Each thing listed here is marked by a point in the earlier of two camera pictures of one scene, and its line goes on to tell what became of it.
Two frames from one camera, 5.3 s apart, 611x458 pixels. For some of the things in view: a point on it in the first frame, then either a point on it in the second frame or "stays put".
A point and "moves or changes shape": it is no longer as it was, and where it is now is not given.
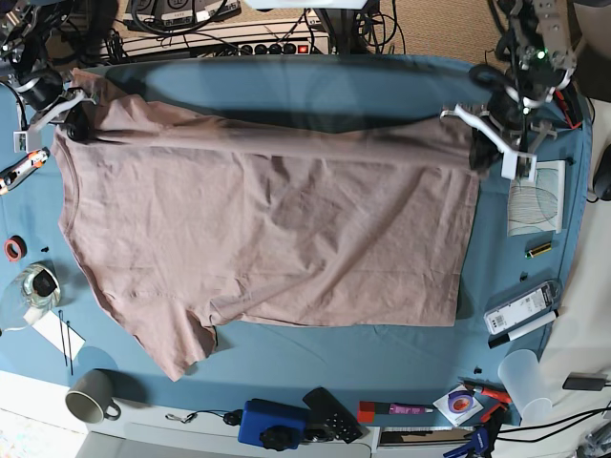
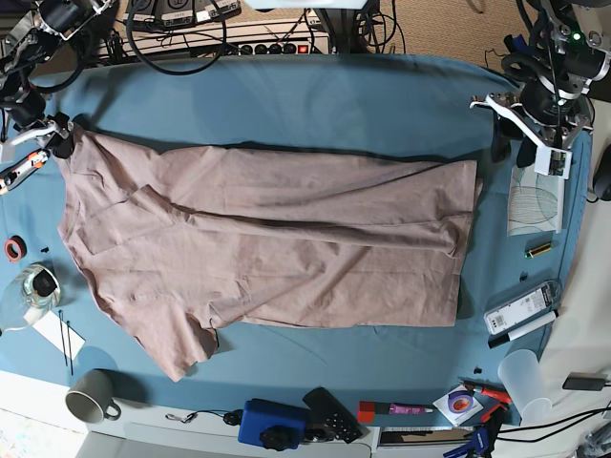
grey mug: [91, 396] stays put
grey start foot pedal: [175, 12] stays put
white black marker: [499, 341] stays put
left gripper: [45, 93] -> [38, 132]
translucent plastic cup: [521, 376] stays put
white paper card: [59, 334] stays put
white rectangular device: [537, 301] stays put
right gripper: [507, 127] -> [555, 125]
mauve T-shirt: [183, 221] moves or changes shape
